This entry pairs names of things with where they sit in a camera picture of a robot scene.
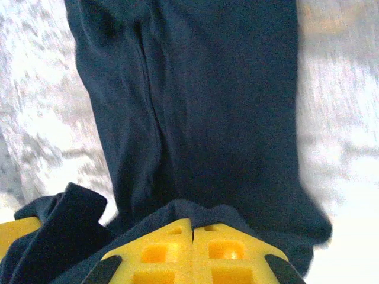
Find navy blue garment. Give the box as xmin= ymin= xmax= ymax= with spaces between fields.
xmin=5 ymin=0 xmax=334 ymax=284

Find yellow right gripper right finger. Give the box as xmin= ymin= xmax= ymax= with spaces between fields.
xmin=192 ymin=224 xmax=306 ymax=284

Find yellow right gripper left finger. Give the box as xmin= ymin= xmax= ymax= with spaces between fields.
xmin=85 ymin=218 xmax=194 ymax=284

